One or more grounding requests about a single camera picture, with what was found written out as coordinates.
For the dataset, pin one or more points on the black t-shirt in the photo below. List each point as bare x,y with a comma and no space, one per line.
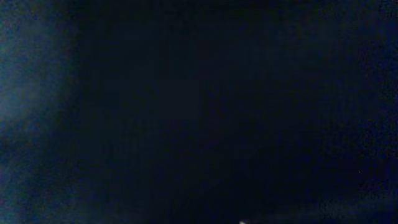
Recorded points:
198,111

